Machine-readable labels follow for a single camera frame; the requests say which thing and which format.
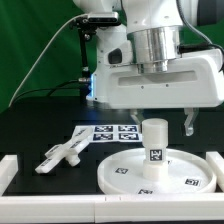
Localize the white round table top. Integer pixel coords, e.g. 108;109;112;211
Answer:
97;148;217;195

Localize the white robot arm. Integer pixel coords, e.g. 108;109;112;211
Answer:
73;0;224;136

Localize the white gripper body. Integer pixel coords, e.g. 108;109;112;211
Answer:
106;49;224;109

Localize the black camera on stand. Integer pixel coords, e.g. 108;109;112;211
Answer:
69;12;121;97

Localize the white right fence bar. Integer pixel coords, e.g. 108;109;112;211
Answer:
206;151;224;193

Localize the white camera cable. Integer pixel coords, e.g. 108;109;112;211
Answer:
8;13;88;107

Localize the white cross table base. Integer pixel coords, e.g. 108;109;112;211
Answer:
35;126;93;174

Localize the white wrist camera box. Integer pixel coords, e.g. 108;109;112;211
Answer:
107;40;133;65

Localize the black cable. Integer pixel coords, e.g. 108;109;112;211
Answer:
13;79;88;103

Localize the marker tag sheet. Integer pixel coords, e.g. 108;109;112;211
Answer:
73;124;144;143

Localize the green backdrop curtain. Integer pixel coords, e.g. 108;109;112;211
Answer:
0;0;214;111

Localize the white front fence bar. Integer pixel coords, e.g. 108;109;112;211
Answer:
0;193;224;224

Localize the white fence bar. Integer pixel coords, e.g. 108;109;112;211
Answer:
0;155;18;197
206;151;224;193
0;193;224;224

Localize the white left fence bar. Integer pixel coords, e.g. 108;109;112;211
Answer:
0;155;18;197

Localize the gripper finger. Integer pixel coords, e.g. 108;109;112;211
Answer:
130;109;145;130
184;108;199;136

